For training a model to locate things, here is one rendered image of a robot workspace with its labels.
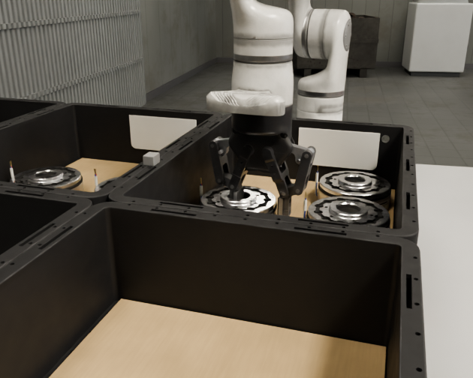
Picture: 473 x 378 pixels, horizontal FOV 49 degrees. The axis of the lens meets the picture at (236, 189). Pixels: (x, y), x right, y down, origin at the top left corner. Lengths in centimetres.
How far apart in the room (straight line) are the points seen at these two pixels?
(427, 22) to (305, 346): 723
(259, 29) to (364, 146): 31
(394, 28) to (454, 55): 118
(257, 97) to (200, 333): 25
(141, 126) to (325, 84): 35
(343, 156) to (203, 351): 46
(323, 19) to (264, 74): 42
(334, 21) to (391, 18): 748
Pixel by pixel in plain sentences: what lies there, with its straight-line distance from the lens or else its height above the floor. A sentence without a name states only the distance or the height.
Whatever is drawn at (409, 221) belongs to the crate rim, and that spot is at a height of 93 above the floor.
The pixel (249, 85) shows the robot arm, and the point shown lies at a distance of 61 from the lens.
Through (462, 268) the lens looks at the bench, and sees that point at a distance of 93.
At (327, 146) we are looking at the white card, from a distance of 84.
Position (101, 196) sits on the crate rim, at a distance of 54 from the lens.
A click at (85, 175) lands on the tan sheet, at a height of 83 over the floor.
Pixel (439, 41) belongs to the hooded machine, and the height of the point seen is 47.
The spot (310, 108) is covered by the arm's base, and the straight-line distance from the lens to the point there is 103.
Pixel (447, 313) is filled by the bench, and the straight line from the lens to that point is 80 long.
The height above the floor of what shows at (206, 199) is 86.
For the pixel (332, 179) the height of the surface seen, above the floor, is 86.
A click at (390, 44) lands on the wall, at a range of 851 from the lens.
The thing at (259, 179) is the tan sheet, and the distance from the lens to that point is 86.
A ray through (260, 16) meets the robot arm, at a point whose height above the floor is 110.
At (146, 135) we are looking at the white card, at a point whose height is 88.
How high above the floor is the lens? 112
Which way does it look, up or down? 21 degrees down
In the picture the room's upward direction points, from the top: straight up
